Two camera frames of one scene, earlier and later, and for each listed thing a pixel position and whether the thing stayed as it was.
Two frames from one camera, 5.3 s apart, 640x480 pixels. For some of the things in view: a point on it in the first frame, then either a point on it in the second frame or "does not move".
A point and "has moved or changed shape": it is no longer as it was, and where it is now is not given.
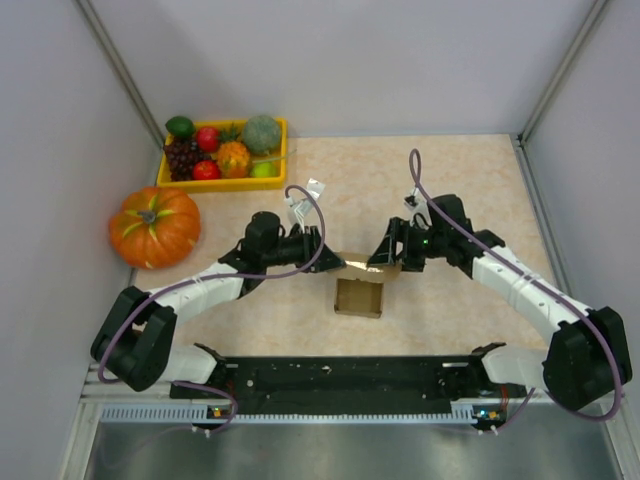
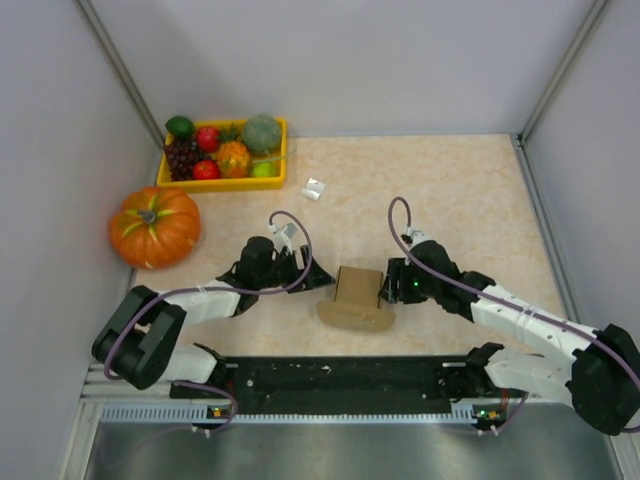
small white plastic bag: x=315 y=188 does not move
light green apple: x=263 y=169 does not move
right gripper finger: x=385 y=252 to x=388 y=290
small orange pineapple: x=233 y=157 does not move
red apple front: x=206 y=170 does not move
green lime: x=180 y=126 does not move
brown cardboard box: x=359 y=286 has moved or changed shape
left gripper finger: x=327 y=261 to x=317 y=277
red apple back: x=207 y=138 does not move
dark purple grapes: x=181 y=155 does not move
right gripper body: x=417 y=245 to x=411 y=287
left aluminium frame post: x=123 y=68 does not move
